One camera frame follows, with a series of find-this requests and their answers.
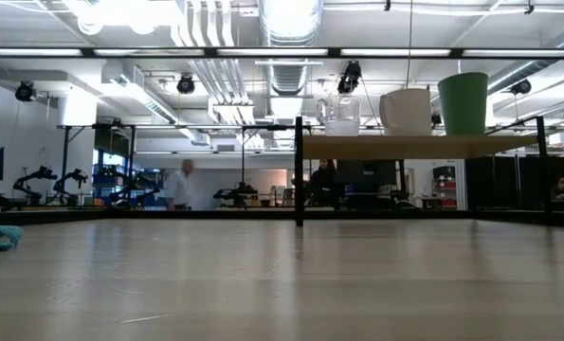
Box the clear footed plastic cup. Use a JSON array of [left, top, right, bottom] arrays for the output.
[[316, 94, 362, 137]]

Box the white plastic cup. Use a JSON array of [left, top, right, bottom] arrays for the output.
[[379, 88, 433, 137]]

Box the green plastic cup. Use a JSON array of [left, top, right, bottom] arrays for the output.
[[437, 71, 490, 137]]

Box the red storage shelf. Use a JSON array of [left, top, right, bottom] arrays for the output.
[[431, 165, 457, 209]]

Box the black background cabinet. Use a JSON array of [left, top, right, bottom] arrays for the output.
[[337, 159, 399, 193]]

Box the black room partition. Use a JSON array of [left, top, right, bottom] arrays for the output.
[[465, 155, 564, 212]]

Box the black table edge rail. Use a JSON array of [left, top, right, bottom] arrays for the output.
[[0, 209, 564, 226]]

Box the wooden shelf with black frame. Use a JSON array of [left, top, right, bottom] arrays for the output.
[[294, 116, 548, 227]]

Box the silver ventilation duct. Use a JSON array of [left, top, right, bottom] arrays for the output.
[[257, 0, 324, 96]]

